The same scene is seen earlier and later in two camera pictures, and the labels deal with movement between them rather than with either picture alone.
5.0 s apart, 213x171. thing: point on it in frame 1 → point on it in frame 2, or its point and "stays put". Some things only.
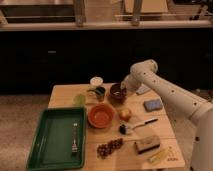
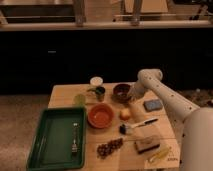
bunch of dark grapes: [104, 150] stays put
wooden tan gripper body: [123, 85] → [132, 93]
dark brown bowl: [118, 95] stays put
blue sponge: [153, 105] stays put
